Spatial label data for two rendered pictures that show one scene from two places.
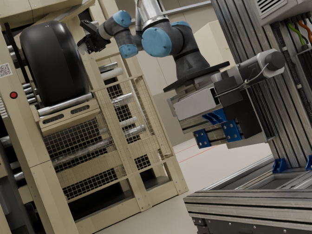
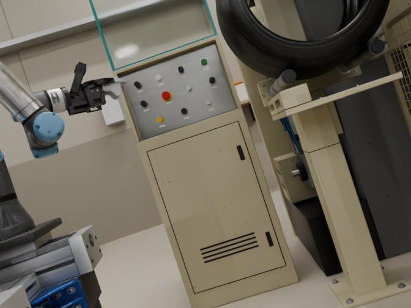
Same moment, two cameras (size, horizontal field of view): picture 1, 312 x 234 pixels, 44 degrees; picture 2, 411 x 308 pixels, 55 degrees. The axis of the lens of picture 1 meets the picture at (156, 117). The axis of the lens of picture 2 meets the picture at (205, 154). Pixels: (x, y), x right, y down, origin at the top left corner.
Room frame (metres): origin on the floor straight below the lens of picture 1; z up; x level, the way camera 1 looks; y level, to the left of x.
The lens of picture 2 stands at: (2.49, -0.94, 0.78)
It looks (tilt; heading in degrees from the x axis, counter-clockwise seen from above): 1 degrees down; 110
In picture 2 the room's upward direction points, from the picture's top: 18 degrees counter-clockwise
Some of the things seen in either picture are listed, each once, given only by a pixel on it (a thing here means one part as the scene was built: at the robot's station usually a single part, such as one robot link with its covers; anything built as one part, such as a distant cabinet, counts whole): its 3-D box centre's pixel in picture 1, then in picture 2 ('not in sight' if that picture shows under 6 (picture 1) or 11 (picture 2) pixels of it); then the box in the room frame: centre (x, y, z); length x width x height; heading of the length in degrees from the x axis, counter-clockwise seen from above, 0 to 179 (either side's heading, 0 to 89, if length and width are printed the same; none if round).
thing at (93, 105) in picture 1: (68, 114); (287, 101); (2.32, 0.48, 0.83); 0.36 x 0.09 x 0.06; 107
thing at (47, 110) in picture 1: (65, 104); (281, 84); (2.32, 0.48, 0.90); 0.35 x 0.05 x 0.05; 107
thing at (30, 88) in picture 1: (25, 106); (386, 13); (2.75, 0.85, 1.05); 0.20 x 0.15 x 0.30; 107
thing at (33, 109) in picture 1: (36, 117); (309, 79); (2.40, 0.69, 0.90); 0.40 x 0.03 x 0.10; 17
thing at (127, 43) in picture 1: (128, 43); (41, 137); (1.68, -0.01, 0.95); 0.11 x 0.08 x 0.11; 141
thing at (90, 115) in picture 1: (69, 122); (328, 98); (2.45, 0.52, 0.80); 0.37 x 0.36 x 0.02; 17
